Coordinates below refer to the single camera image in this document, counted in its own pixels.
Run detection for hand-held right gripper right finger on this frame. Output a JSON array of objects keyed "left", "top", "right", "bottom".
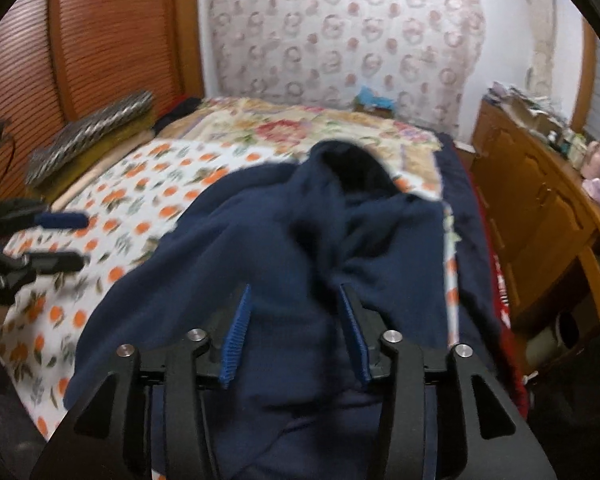
[{"left": 337, "top": 284, "right": 558, "bottom": 480}]

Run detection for red cloth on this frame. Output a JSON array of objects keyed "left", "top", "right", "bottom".
[{"left": 472, "top": 175, "right": 531, "bottom": 416}]

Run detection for blue crumpled cloth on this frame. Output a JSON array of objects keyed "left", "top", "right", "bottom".
[{"left": 355, "top": 85, "right": 396, "bottom": 111}]

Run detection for orange flower print bedsheet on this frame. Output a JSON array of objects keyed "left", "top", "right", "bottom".
[{"left": 0, "top": 137, "right": 461, "bottom": 441}]

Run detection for wooden dresser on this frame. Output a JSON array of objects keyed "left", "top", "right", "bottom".
[{"left": 470, "top": 97, "right": 600, "bottom": 331}]

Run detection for pile of small dresser items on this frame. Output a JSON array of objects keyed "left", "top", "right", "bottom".
[{"left": 485, "top": 80, "right": 600, "bottom": 211}]

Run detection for dark folded clothes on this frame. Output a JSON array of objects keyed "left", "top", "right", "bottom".
[{"left": 157, "top": 94, "right": 201, "bottom": 126}]

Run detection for circle pattern wall cloth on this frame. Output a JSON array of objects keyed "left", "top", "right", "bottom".
[{"left": 202, "top": 0, "right": 486, "bottom": 133}]

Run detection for navy t-shirt with orange print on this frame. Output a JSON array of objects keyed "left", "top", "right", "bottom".
[{"left": 62, "top": 140, "right": 506, "bottom": 480}]

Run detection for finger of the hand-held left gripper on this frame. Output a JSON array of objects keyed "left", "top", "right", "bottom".
[
  {"left": 34, "top": 211, "right": 90, "bottom": 229},
  {"left": 22, "top": 251, "right": 88, "bottom": 276}
]

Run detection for white cylindrical object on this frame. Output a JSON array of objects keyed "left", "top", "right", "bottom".
[{"left": 525, "top": 310, "right": 581, "bottom": 376}]

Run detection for wooden louvered wardrobe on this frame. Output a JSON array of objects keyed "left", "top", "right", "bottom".
[{"left": 0, "top": 0, "right": 206, "bottom": 201}]

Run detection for wooden window frame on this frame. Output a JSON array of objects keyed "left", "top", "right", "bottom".
[{"left": 570, "top": 20, "right": 600, "bottom": 131}]

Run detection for pink figurine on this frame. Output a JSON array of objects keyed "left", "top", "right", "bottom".
[{"left": 582, "top": 140, "right": 600, "bottom": 181}]

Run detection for dark patterned cushion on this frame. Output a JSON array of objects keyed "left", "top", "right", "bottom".
[{"left": 25, "top": 90, "right": 156, "bottom": 186}]

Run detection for beige cushion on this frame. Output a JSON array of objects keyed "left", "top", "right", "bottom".
[{"left": 50, "top": 130, "right": 153, "bottom": 211}]

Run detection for cream rose print quilt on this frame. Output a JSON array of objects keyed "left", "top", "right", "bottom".
[{"left": 157, "top": 96, "right": 443, "bottom": 201}]

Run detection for navy blue blanket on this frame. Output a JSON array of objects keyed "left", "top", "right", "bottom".
[{"left": 437, "top": 132, "right": 511, "bottom": 351}]

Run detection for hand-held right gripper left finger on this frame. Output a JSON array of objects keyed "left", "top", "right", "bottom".
[{"left": 30, "top": 282, "right": 253, "bottom": 480}]

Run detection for yellow cushion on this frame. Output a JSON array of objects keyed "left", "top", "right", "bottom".
[{"left": 40, "top": 110, "right": 156, "bottom": 191}]

